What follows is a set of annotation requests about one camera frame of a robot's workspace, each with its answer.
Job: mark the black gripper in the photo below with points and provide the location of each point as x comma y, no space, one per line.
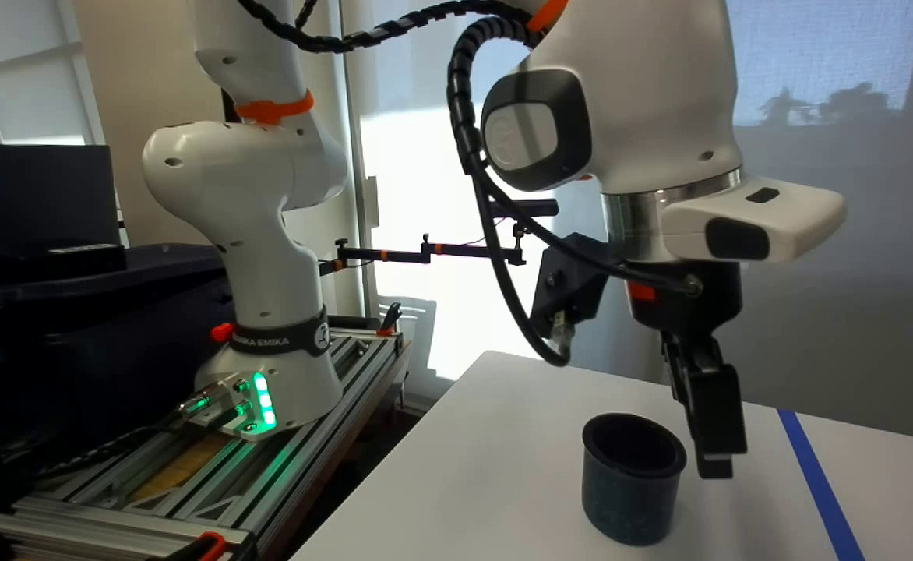
698,298

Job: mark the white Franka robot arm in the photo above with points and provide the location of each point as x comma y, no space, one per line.
258,207

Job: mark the dark blue plastic cup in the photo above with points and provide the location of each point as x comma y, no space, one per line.
631,504

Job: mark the blue tape stripe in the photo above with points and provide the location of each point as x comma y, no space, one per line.
817,487

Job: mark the black desk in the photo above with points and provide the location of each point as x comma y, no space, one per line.
90,333

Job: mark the black monitor with blue light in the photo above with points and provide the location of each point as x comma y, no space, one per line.
34,205

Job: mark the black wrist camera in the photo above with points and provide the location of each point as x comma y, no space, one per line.
567,283

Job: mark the black camera on rod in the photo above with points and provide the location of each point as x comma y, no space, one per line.
537,207

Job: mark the black camera mounting rod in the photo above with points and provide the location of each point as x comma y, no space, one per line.
411,255

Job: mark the aluminium extrusion base frame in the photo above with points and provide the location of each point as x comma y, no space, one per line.
164,485

